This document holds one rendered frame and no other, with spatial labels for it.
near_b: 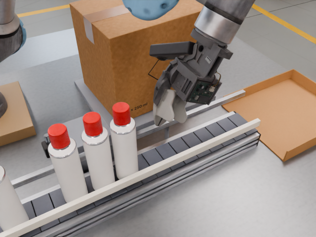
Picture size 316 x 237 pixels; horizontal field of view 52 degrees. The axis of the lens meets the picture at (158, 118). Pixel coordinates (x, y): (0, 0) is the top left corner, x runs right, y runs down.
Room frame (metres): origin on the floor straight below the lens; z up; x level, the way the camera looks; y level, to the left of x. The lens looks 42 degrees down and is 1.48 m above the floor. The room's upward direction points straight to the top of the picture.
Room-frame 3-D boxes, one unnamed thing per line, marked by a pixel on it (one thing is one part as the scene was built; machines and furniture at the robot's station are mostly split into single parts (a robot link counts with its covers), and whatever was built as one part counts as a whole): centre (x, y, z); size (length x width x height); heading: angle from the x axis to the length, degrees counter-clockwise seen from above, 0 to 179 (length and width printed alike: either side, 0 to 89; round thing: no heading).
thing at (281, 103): (0.73, -0.39, 0.85); 0.30 x 0.26 x 0.04; 120
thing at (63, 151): (0.41, 0.18, 0.98); 0.05 x 0.05 x 0.20
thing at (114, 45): (0.85, 0.05, 0.99); 0.30 x 0.24 x 0.27; 123
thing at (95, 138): (0.44, 0.12, 0.98); 0.05 x 0.05 x 0.20
